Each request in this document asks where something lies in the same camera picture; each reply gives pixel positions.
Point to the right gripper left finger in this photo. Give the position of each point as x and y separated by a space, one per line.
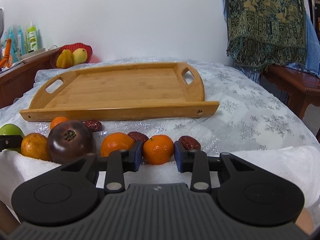
114 166

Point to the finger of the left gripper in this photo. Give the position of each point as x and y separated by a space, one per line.
11 142

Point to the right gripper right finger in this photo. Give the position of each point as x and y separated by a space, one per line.
200 165

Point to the green apple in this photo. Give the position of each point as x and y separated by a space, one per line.
11 129

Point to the medium orange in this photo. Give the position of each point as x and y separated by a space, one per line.
114 142

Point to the large brownish orange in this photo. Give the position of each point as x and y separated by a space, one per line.
34 145

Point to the red date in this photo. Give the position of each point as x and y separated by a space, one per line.
189 143
138 136
94 126

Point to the small mandarin orange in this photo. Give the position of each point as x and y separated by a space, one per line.
158 149

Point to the dark purple tomato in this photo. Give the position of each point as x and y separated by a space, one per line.
70 140

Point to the wooden side cabinet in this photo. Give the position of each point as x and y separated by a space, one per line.
19 79

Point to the bamboo serving tray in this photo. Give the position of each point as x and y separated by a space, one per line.
135 91

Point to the yellow starfruit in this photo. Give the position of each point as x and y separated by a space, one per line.
65 59

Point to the blue spray bottle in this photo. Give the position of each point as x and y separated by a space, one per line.
13 49

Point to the green white bottle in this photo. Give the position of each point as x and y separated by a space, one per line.
32 41

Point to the yellow mango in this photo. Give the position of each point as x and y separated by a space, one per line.
79 56

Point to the red fruit bowl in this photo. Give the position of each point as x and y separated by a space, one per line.
71 47

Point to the wooden chair right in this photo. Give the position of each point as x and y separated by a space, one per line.
302 88

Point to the green patterned shawl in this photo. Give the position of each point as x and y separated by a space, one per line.
266 32

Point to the blue cloth behind shawl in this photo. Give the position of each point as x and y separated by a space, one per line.
312 46

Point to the orange handled tool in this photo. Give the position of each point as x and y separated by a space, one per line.
7 59

